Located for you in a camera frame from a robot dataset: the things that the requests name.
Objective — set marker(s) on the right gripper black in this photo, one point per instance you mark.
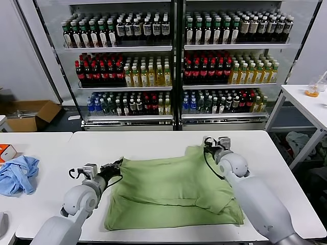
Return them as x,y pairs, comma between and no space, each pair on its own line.
214,150

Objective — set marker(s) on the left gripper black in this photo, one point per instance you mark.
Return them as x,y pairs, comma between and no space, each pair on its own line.
110,170

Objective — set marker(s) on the light green t-shirt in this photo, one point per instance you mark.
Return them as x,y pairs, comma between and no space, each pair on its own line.
166,183

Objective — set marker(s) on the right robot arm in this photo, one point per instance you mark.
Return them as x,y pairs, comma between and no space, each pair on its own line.
255,199

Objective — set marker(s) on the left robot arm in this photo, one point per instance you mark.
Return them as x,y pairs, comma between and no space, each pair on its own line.
76,201

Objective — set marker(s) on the small white cap dark bottle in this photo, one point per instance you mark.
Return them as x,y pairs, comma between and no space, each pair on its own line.
221,105
214,105
118,107
125,107

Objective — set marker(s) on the clear green water bottle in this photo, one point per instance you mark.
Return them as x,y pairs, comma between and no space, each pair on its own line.
208,104
201,104
111,106
104,106

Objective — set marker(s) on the small brown label bottle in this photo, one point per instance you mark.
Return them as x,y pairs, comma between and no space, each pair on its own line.
235,104
132,106
139,106
228,104

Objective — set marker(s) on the blue water bottle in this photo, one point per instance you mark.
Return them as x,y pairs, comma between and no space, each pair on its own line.
97,106
90,107
185,106
193,106

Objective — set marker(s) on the red cap cola bottle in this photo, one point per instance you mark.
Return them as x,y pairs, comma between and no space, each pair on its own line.
111,74
154,105
227,72
146,105
103,74
119,74
195,72
211,72
87,74
187,72
203,72
95,74
219,72
250,102
79,74
242,103

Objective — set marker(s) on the pale yellow drink bottle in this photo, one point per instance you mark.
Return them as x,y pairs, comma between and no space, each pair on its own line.
263,104
256,104
167,106
160,106

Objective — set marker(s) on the small white flat object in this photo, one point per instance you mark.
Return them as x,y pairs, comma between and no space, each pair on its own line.
74,117

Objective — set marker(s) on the green cap yellow juice bottle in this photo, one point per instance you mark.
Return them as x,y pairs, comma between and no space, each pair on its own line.
258,73
135,76
159,76
273,72
167,75
143,76
151,76
251,73
127,76
243,74
235,74
266,73

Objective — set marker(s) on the grey garment pile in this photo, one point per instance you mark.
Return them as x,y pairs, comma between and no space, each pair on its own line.
299,144

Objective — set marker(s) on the open brown cardboard box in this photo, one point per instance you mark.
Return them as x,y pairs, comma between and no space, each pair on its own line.
48,108

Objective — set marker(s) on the crumpled light blue cloth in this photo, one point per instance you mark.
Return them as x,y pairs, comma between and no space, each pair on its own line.
20,176

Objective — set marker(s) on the beverage bottle shelf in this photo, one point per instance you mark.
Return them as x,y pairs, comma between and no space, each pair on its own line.
229,49

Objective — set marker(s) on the grey metal bars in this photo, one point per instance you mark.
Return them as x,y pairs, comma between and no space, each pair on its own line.
26,113

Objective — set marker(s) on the orange and white box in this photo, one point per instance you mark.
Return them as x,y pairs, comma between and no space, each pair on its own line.
7,150

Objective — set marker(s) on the glass flask with orange liquid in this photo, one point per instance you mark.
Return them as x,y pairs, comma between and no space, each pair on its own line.
311,92

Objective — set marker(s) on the glass door drinks cabinet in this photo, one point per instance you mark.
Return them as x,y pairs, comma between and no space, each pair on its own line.
127,49

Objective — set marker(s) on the green cap tea bottle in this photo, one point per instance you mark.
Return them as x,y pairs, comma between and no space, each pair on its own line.
235,31
198,32
75,35
188,32
207,32
93,35
225,31
112,34
84,35
67,35
216,31
102,35

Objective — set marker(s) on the small white stand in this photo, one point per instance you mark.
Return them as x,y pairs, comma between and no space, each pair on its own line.
5,123

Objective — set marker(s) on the beige label dark drink bottle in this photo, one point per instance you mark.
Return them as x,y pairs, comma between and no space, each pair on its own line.
244,28
253,28

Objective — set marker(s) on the clear glass beaker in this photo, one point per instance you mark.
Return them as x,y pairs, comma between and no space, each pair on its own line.
323,83

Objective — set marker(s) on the white cap dark drink bottle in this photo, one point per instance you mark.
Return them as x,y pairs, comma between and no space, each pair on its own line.
147,28
165,27
120,29
137,29
279,28
288,28
261,28
128,29
156,28
270,28

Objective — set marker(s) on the grey rounded object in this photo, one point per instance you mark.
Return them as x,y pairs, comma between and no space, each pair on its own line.
3,224

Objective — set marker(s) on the right wrist grey camera box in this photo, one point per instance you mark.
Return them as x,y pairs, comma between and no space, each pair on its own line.
225,143

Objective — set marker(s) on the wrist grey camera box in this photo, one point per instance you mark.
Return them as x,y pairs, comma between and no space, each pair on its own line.
225,143
90,169

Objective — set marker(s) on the left wrist grey camera box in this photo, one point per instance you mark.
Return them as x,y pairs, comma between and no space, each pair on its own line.
90,169

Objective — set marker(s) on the white metal frame side table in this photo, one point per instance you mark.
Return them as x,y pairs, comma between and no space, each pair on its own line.
303,100

